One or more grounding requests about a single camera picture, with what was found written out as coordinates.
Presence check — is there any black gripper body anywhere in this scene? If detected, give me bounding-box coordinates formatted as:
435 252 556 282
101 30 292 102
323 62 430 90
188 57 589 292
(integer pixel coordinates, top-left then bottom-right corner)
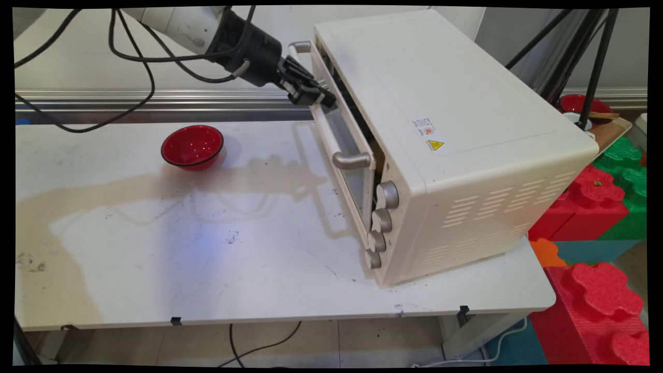
206 9 292 89

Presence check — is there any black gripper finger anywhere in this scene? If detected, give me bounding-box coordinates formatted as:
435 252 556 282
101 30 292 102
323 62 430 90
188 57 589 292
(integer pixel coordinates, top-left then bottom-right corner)
280 54 326 93
286 80 338 110

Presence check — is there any oven glass door with handle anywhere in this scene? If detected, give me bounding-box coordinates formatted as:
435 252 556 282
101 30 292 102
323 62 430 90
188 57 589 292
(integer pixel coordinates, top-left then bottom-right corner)
288 40 377 244

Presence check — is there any red bowl with black rim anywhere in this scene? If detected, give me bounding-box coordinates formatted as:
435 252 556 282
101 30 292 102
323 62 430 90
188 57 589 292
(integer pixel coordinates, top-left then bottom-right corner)
161 125 225 172

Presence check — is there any large silver oven knob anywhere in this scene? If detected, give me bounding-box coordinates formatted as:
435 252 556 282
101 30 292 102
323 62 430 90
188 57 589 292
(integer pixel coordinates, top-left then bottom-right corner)
376 180 400 210

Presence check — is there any cream toaster oven body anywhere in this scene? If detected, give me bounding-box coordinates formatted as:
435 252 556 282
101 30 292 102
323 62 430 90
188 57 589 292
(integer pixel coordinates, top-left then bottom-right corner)
314 9 601 288

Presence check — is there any red bowl behind tripod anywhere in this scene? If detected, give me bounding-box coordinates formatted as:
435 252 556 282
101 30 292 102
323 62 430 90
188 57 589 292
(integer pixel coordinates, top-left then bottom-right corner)
559 94 614 118

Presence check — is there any white small bowl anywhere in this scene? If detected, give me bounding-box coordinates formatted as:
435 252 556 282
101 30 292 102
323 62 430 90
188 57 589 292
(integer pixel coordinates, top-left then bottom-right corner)
564 112 594 131

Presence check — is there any orange foam block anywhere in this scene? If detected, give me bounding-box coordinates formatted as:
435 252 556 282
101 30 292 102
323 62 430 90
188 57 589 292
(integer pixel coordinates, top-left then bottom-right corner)
529 238 568 268

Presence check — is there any black tripod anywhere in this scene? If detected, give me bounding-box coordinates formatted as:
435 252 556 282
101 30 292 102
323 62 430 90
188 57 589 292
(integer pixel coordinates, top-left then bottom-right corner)
506 8 620 131

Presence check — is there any white table leg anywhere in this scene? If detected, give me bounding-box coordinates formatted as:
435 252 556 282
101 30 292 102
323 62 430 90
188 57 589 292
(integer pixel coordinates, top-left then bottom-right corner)
439 310 530 361

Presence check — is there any wooden board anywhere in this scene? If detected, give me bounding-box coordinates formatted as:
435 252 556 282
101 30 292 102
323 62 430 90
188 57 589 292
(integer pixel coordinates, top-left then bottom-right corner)
588 117 633 156

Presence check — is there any teal foam block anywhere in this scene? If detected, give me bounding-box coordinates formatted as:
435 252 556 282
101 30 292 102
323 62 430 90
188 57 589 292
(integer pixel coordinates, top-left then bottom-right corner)
553 240 644 265

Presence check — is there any blue foam mat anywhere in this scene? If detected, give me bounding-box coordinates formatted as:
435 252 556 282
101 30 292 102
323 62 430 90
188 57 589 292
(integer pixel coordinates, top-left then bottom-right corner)
484 318 547 366

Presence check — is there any green foam block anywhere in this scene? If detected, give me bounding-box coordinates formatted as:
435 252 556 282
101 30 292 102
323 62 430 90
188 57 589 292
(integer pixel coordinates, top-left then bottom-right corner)
592 137 648 242

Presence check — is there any large red foam block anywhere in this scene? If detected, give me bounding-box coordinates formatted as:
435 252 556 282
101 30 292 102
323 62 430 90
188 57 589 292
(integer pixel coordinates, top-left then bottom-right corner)
529 262 651 366

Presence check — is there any aluminium rail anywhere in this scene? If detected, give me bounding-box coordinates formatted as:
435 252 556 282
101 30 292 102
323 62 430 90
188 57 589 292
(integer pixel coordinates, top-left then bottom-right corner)
15 88 314 124

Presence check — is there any long black arm cable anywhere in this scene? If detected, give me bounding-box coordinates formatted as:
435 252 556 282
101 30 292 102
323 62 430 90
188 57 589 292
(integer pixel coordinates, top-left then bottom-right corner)
15 7 257 134

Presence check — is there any black floor cable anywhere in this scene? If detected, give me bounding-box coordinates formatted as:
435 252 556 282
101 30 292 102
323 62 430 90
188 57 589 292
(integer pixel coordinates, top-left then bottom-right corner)
217 321 302 368

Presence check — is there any white floor cable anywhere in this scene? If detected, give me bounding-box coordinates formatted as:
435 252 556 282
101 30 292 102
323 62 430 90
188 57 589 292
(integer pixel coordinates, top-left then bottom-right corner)
413 317 529 368

